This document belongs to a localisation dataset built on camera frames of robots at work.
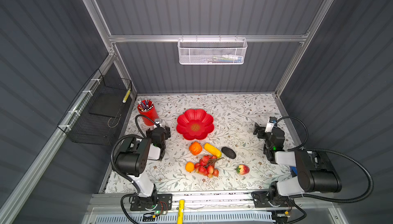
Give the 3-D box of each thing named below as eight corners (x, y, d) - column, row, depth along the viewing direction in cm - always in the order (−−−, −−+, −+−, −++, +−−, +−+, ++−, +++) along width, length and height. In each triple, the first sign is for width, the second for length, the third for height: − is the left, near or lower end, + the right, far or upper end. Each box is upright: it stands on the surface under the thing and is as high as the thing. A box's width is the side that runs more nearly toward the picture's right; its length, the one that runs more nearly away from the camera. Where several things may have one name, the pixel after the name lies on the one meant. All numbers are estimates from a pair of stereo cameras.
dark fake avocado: (220, 152, 92) (220, 149, 89) (223, 147, 94) (224, 144, 91) (233, 161, 89) (234, 158, 85) (236, 156, 91) (237, 153, 87)
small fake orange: (185, 172, 85) (185, 170, 81) (186, 164, 88) (185, 161, 84) (194, 172, 85) (194, 170, 81) (194, 164, 88) (194, 161, 84)
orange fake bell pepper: (195, 157, 90) (195, 153, 85) (188, 150, 93) (188, 146, 88) (203, 150, 93) (203, 146, 88) (195, 144, 96) (195, 139, 91)
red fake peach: (236, 175, 84) (238, 172, 80) (235, 167, 86) (237, 164, 83) (248, 175, 84) (250, 172, 80) (247, 167, 86) (249, 164, 83)
